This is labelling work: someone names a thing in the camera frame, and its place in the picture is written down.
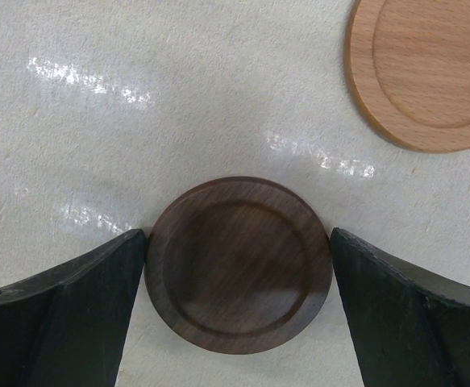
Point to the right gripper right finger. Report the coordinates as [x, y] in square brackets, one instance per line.
[409, 326]

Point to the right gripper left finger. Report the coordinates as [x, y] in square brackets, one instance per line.
[67, 326]

